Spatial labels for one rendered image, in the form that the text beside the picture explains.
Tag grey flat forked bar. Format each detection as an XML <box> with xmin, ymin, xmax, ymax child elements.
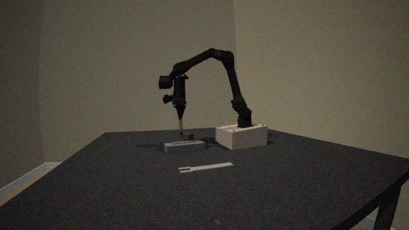
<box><xmin>178</xmin><ymin>162</ymin><xmax>234</xmax><ymax>174</ymax></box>

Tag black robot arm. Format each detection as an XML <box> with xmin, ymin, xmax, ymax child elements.
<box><xmin>158</xmin><ymin>48</ymin><xmax>253</xmax><ymax>128</ymax></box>

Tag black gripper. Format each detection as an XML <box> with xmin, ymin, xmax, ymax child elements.
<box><xmin>173</xmin><ymin>88</ymin><xmax>186</xmax><ymax>120</ymax></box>

